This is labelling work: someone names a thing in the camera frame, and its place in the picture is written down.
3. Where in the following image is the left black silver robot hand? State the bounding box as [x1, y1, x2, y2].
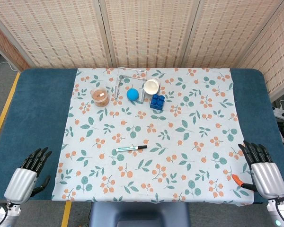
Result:
[4, 147, 53, 205]

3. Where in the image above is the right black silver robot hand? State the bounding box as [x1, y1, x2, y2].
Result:
[231, 140, 284, 198]

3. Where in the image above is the green white marker body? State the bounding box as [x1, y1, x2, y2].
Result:
[115, 146, 139, 152]

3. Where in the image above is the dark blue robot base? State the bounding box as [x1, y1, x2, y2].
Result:
[89, 201, 191, 227]

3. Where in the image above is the blue fabric table cover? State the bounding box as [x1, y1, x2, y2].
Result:
[0, 68, 284, 205]

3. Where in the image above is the white power strip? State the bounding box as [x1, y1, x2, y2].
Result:
[273, 105, 284, 122]

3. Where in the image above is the clear jar with brown contents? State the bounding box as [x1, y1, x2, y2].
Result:
[90, 86, 110, 107]

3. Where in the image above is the beige woven screen panel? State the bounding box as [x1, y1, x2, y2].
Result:
[99, 0, 201, 69]
[0, 0, 113, 69]
[182, 0, 284, 70]
[238, 0, 284, 101]

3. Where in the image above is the floral print tablecloth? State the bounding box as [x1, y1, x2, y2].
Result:
[51, 67, 255, 205]

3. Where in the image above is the blue toy brick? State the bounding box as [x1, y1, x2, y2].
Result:
[150, 94, 166, 111]

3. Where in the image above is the brown woven screen panel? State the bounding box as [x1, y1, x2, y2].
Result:
[0, 18, 30, 72]

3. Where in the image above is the blue ball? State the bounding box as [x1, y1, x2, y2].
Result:
[126, 88, 140, 101]

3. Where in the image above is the white cup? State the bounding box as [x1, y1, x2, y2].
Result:
[143, 79, 161, 95]

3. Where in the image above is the white floor cable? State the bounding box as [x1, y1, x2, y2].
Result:
[0, 61, 20, 72]

